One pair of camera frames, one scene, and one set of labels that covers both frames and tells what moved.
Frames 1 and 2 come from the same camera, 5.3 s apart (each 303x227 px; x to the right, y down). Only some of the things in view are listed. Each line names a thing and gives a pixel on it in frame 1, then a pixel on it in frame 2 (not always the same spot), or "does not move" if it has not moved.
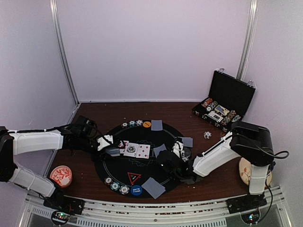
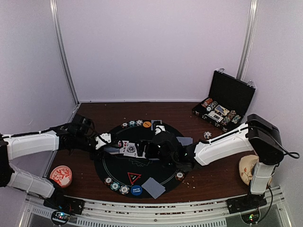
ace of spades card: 131,149 does not move
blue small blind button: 136,190 does not move
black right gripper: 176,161 → 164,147
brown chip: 108,180 does not move
